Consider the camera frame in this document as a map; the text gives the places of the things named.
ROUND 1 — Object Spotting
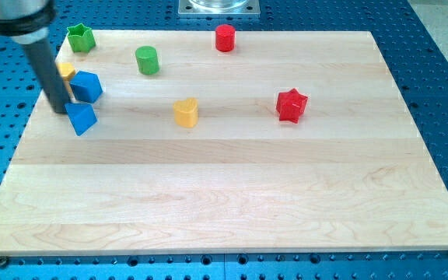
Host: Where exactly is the blue cube block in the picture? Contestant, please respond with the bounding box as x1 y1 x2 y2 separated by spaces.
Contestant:
69 71 103 103

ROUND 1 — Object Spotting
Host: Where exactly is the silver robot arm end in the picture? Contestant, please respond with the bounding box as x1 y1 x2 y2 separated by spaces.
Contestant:
0 0 56 44

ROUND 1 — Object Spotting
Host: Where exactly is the yellow heart block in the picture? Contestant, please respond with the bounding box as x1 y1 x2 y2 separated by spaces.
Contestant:
173 97 198 128

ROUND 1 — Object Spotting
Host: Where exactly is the light wooden board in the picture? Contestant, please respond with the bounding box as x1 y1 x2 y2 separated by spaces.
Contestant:
0 30 448 256

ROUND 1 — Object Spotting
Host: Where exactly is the red star block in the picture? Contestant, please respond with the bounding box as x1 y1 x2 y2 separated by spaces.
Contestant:
276 89 309 124

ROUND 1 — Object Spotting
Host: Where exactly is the red cylinder block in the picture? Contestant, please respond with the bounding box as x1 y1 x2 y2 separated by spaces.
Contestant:
215 24 236 52

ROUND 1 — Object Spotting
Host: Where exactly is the green cylinder block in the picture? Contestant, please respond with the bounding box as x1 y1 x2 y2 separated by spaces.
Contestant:
135 46 159 75

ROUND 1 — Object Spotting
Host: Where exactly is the blue triangle block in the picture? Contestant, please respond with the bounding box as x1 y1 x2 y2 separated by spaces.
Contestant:
65 103 97 136

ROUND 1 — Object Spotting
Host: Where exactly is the yellow pentagon block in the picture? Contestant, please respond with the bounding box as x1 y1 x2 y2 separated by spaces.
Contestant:
57 62 76 93

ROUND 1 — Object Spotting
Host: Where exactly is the green star block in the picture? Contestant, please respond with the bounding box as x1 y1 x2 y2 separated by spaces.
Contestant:
67 23 96 53

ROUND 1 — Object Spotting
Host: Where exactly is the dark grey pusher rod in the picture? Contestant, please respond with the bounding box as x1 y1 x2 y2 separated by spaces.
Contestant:
22 38 71 114

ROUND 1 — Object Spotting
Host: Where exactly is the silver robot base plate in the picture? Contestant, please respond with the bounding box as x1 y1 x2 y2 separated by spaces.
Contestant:
178 0 261 16

